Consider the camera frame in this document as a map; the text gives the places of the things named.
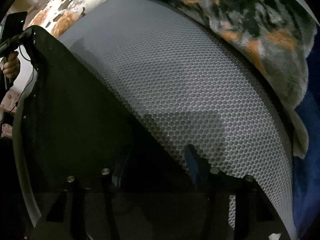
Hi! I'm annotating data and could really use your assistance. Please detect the black pants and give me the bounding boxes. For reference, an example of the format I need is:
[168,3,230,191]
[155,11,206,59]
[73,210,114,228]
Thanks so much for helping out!
[12,25,286,240]

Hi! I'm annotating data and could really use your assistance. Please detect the left hand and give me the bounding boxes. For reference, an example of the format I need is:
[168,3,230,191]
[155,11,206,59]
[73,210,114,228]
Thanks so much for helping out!
[1,51,21,81]

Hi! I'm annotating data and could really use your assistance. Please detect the white floral pillow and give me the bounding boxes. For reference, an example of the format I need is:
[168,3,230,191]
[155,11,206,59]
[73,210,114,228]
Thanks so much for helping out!
[28,0,108,38]

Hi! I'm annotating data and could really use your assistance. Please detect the grey mesh mattress pad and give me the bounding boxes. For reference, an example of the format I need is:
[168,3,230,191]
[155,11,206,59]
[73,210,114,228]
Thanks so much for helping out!
[15,0,298,240]

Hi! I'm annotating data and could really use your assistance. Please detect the blue floral fleece blanket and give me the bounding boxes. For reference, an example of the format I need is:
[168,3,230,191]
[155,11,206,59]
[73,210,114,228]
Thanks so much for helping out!
[161,0,319,239]

